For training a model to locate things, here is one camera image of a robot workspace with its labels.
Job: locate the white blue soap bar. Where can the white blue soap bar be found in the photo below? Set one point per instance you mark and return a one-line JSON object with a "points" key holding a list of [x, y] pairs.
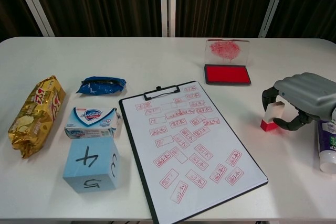
{"points": [[89, 124]]}

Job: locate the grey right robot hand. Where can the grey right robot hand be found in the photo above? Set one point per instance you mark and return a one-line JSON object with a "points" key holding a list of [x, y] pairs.
{"points": [[307, 93]]}

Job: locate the black clipboard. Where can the black clipboard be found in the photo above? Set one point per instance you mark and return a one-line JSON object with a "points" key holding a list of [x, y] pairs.
{"points": [[136, 155]]}

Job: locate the purple white toothpaste tube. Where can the purple white toothpaste tube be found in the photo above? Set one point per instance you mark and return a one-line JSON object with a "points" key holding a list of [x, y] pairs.
{"points": [[328, 145]]}

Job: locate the red white stamp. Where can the red white stamp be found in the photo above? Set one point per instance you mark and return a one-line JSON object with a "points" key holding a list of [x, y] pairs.
{"points": [[273, 115]]}

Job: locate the light blue foam cube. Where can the light blue foam cube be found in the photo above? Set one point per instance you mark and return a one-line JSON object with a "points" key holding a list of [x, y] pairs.
{"points": [[89, 166]]}

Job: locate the gold snack bag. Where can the gold snack bag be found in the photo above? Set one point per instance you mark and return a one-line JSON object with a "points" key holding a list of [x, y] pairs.
{"points": [[36, 116]]}

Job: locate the white stamped paper sheet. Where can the white stamped paper sheet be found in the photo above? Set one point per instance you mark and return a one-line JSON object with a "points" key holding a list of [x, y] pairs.
{"points": [[223, 142]]}

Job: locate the red ink pad case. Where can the red ink pad case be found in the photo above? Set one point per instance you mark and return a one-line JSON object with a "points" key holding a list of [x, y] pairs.
{"points": [[226, 74]]}

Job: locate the blue foil packet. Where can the blue foil packet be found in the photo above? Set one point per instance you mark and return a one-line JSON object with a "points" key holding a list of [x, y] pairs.
{"points": [[102, 86]]}

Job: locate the white metal frame post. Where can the white metal frame post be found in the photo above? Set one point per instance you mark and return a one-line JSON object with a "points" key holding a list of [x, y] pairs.
{"points": [[168, 3], [274, 3], [34, 3]]}

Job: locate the dark pleated curtain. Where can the dark pleated curtain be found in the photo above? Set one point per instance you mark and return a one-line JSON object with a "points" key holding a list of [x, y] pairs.
{"points": [[105, 1]]}

